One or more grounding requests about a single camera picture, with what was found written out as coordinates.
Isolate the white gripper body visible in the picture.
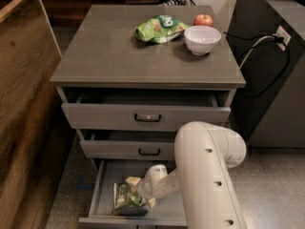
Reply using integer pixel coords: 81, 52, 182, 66
137, 177, 153, 200

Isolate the green jalapeno chip bag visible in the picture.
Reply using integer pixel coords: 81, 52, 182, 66
112, 183, 148, 216

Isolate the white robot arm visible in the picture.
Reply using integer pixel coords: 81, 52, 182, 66
126, 121, 247, 229

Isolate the grey bottom drawer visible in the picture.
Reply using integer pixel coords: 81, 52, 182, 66
79, 159, 188, 229

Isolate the grey drawer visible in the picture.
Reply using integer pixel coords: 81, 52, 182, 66
80, 131, 175, 160
62, 89, 230, 132
79, 159, 188, 229

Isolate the grey middle drawer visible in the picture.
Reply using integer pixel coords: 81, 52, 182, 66
80, 131, 175, 160

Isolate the grey top drawer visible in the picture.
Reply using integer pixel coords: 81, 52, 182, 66
62, 89, 230, 132

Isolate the grey drawer cabinet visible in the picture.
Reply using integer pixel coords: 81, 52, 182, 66
50, 5, 246, 229

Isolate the bright green snack bag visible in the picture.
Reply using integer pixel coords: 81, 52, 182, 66
134, 15, 189, 44

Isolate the blue floor tape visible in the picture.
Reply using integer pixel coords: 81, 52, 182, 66
76, 175, 95, 191

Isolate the wooden panel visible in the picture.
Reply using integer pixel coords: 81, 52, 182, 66
0, 0, 74, 229

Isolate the white bowl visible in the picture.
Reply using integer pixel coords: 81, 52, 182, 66
184, 26, 221, 55

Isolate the red apple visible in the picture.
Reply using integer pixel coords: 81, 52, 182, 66
193, 13, 214, 27

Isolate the white power cable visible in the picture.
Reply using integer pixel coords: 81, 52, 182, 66
237, 35, 276, 70

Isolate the black power cable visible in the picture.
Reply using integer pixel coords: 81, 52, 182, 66
222, 31, 291, 98

